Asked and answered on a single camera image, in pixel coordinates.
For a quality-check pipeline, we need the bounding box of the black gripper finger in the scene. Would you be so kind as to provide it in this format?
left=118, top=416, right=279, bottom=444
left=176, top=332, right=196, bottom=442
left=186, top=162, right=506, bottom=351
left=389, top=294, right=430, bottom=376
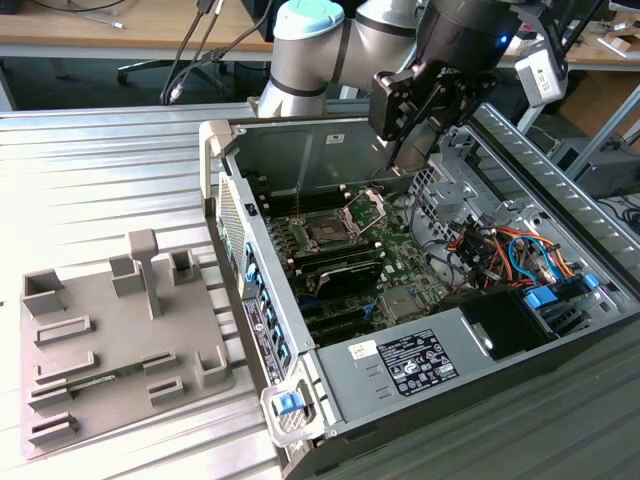
left=370, top=69, right=442, bottom=170
left=427, top=74, right=497, bottom=152

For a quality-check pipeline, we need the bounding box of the silver CPU green board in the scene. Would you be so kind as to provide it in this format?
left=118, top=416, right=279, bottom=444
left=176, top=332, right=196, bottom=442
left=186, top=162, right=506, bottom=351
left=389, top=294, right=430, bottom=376
left=394, top=119, right=441, bottom=175

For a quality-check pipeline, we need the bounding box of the black RAM slot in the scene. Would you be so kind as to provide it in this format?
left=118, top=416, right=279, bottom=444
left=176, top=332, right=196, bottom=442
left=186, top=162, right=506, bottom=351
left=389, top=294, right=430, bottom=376
left=263, top=186, right=351, bottom=200
left=265, top=196, right=351, bottom=210
left=289, top=238, right=385, bottom=261
left=267, top=201, right=351, bottom=216
left=293, top=249, right=385, bottom=275
left=264, top=191, right=351, bottom=205

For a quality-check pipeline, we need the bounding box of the CPU socket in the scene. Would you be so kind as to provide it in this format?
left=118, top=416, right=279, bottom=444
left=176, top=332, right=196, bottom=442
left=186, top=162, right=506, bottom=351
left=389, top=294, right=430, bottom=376
left=293, top=212, right=362, bottom=252

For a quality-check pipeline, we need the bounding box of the black expansion slot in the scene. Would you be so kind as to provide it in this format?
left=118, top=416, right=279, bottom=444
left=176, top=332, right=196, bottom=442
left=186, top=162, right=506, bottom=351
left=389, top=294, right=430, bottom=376
left=309, top=317, right=375, bottom=347
left=302, top=298, right=374, bottom=329

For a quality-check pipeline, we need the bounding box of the silver metal drive cage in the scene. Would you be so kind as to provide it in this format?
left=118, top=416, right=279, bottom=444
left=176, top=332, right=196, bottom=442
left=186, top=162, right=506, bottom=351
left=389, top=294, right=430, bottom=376
left=407, top=149, right=506, bottom=251

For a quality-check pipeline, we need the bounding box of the open grey PC case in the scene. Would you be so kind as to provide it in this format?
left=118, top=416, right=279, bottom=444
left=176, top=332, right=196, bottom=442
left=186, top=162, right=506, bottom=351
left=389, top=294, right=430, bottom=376
left=198, top=107, right=640, bottom=480

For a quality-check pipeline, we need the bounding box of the brown cardboard box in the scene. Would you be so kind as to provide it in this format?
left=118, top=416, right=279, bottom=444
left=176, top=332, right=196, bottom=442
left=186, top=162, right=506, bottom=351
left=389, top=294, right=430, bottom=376
left=562, top=69, right=640, bottom=141

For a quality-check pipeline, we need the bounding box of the grey computer tower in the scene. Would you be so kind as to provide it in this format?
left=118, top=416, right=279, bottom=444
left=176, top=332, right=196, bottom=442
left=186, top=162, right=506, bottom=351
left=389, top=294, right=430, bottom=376
left=552, top=137, right=640, bottom=199

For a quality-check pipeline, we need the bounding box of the green motherboard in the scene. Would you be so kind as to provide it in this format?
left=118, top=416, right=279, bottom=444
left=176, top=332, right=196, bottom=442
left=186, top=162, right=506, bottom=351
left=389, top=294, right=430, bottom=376
left=259, top=182, right=454, bottom=349

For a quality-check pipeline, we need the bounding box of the black expansion card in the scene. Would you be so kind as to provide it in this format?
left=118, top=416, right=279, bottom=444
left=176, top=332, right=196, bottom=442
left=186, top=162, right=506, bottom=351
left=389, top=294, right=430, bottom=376
left=314, top=259, right=384, bottom=301

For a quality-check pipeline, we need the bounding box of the grey chipset heatsink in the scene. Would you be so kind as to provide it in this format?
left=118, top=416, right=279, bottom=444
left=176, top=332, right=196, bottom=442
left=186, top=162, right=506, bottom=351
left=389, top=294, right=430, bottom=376
left=382, top=288, right=420, bottom=322

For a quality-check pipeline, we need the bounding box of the blue disk carrier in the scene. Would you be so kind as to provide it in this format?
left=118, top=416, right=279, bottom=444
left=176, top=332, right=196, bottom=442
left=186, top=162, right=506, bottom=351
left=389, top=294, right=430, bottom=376
left=523, top=285, right=562, bottom=314

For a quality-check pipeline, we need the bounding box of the black office chair base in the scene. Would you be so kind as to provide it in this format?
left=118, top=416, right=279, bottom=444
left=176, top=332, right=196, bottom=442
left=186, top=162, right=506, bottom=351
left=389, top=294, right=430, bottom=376
left=117, top=57, right=234, bottom=99

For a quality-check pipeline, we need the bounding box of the black rating label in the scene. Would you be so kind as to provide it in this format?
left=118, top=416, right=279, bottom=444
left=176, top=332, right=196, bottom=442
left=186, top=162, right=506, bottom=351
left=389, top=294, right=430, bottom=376
left=377, top=328, right=459, bottom=399

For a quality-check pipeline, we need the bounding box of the light wooden desk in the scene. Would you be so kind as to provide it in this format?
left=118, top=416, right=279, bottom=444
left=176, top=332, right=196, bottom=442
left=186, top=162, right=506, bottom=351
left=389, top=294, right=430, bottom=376
left=0, top=0, right=640, bottom=65

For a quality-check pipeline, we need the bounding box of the grey power supply unit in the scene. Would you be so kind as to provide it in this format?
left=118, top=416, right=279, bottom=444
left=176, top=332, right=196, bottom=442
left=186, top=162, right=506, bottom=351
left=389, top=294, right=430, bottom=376
left=299, top=307, right=501, bottom=426

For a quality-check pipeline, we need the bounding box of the blue case latch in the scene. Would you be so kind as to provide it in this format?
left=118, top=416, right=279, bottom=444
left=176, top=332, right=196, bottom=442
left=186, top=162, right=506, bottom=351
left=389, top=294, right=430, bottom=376
left=272, top=392, right=306, bottom=416

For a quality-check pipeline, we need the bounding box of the grey plastic parts rack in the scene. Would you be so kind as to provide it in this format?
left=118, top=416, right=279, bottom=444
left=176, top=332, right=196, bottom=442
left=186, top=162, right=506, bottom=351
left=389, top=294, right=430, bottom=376
left=18, top=228, right=237, bottom=461

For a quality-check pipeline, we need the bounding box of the green RAM stick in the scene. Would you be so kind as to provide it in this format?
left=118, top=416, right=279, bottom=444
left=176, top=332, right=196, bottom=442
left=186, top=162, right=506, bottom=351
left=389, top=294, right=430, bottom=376
left=65, top=360, right=154, bottom=391

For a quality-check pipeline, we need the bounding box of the metal socket cover frame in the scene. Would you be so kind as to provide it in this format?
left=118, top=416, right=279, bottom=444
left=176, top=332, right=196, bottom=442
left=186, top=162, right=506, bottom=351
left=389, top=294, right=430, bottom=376
left=339, top=187, right=389, bottom=237

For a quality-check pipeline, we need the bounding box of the blue data wire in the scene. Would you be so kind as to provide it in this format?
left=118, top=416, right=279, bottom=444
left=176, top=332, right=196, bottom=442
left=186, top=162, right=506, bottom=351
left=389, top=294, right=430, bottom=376
left=508, top=233, right=557, bottom=282

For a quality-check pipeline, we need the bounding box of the orange power wire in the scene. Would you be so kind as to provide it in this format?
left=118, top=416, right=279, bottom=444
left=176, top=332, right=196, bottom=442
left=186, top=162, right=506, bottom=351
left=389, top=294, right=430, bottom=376
left=492, top=227, right=576, bottom=281

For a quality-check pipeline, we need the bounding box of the thin black braided cable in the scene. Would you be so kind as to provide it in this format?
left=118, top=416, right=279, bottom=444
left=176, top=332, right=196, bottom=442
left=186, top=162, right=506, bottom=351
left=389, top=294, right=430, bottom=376
left=168, top=0, right=226, bottom=101

